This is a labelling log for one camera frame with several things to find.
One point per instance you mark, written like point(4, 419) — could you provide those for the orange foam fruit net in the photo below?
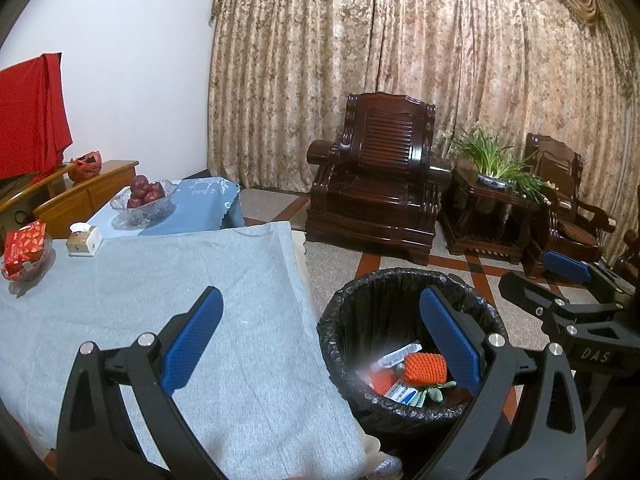
point(384, 382)
point(425, 367)

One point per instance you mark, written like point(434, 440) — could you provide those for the black-lined trash bin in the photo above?
point(350, 310)

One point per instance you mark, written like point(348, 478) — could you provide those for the dark wooden side table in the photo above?
point(480, 215)

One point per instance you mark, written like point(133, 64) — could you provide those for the dark wooden armchair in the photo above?
point(629, 252)
point(560, 170)
point(375, 195)

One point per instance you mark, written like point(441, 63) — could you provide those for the beige patterned curtain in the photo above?
point(375, 35)

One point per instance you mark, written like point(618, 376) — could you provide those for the white printed packet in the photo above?
point(400, 353)

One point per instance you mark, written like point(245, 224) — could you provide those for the light blue tablecloth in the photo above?
point(205, 200)

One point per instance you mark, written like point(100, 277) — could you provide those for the wooden tv cabinet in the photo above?
point(75, 200)

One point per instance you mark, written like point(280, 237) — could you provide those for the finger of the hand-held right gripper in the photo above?
point(530, 292)
point(565, 265)

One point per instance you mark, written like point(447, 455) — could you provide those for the green potted plant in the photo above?
point(492, 160)

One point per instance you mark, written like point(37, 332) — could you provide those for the red patterned packet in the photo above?
point(25, 242)

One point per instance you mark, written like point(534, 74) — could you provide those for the red cloth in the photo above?
point(30, 110)

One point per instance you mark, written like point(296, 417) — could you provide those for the beige tissue box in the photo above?
point(82, 242)

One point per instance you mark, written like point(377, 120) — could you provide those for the red apple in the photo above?
point(156, 190)
point(140, 184)
point(134, 202)

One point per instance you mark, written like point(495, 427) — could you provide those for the white sneaker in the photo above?
point(387, 466)

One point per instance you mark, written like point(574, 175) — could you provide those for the green glove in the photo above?
point(435, 392)

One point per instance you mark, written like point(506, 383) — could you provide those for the grey tablecloth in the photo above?
point(150, 270)

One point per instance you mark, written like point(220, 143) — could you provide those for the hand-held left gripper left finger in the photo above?
point(195, 340)

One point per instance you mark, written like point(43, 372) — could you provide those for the cream table cover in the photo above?
point(300, 247)

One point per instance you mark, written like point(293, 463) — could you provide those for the black television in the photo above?
point(15, 187)

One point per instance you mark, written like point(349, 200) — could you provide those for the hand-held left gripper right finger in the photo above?
point(452, 340)

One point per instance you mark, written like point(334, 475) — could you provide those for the glass fruit bowl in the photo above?
point(150, 212)

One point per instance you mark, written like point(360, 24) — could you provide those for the white cardboard box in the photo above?
point(402, 392)

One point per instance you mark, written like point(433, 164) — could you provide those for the red plastic bag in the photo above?
point(86, 167)

